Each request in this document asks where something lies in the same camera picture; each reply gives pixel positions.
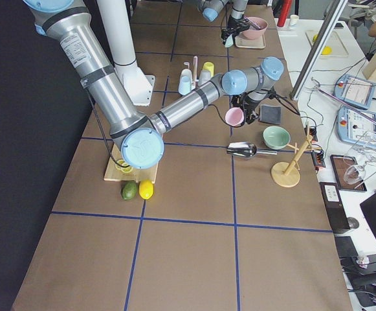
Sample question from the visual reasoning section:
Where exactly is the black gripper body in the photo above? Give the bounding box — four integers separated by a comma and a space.
221, 15, 249, 41
231, 93, 262, 124

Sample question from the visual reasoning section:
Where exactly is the mint green cup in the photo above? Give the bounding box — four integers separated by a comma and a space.
225, 34, 234, 48

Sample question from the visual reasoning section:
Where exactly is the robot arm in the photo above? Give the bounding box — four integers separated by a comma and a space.
182, 0, 250, 46
27, 1, 284, 169

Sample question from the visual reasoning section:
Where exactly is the yellow cup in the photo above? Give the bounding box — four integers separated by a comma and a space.
203, 62, 214, 77

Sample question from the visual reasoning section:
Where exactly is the grey cup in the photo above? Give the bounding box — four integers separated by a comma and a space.
198, 69, 212, 86

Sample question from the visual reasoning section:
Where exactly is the light blue cup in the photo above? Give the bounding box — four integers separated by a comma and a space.
178, 76, 192, 96

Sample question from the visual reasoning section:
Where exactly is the cream white cup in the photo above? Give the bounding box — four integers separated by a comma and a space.
180, 68, 192, 80

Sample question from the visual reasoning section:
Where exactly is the beige serving tray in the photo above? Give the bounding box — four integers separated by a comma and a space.
235, 34, 265, 49

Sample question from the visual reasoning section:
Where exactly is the pink bowl with ice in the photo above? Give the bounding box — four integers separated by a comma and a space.
241, 16, 268, 40

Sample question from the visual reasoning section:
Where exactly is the grey folded cloth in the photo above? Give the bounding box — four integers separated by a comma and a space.
259, 104, 282, 125

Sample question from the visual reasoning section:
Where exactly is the mint green bowl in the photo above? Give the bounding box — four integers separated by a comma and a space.
263, 126, 291, 150

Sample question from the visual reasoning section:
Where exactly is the stainless steel scoop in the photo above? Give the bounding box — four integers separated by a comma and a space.
227, 142, 278, 158

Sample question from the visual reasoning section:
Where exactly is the wooden mug tree stand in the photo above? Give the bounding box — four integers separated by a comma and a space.
271, 126, 320, 188

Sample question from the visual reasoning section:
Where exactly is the blue teach pendant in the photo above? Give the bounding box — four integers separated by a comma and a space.
334, 74, 376, 110
337, 106, 376, 148

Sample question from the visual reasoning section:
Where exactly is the whole yellow lemon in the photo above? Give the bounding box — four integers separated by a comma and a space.
138, 179, 154, 200

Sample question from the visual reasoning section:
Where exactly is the green avocado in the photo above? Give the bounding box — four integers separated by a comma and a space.
120, 181, 138, 200

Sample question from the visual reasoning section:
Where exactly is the bamboo cutting board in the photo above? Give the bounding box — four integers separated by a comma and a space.
104, 159, 159, 183

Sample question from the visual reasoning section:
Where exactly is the aluminium frame post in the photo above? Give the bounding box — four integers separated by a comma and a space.
290, 0, 348, 100

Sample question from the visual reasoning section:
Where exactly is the white wire cup rack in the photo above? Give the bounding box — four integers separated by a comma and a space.
184, 56, 198, 90

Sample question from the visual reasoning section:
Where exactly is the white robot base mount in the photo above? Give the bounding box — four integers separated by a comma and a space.
97, 0, 155, 106

